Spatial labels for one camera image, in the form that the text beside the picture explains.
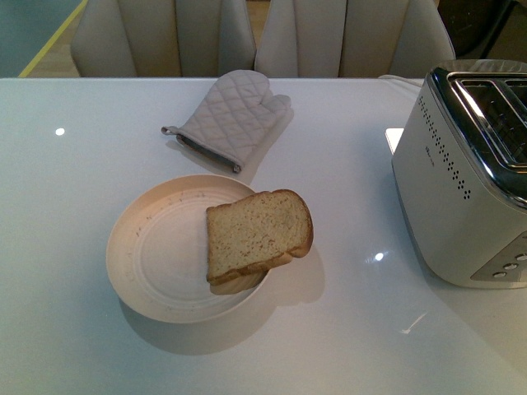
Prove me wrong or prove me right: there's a cream round plate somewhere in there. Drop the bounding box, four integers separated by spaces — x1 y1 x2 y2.
106 174 266 324

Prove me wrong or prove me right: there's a beige quilted oven mitt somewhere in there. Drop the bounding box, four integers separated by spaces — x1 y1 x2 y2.
161 70 291 173

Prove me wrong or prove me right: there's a beige left dining chair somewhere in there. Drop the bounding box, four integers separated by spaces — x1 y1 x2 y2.
71 0 256 77

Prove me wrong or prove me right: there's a dark grey washing machine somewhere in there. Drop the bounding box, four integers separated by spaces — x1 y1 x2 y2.
438 0 526 62

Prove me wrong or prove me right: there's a bread slice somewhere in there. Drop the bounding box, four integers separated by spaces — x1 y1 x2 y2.
206 189 314 286
209 272 268 295

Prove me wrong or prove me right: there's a white chrome two-slot toaster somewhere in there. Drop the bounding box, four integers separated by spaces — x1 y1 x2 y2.
392 59 526 289

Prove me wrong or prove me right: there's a beige right dining chair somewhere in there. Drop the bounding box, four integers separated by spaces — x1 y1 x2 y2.
254 0 455 78

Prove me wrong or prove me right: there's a beige dining chair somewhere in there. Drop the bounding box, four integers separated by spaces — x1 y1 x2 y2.
254 0 455 78
71 0 256 77

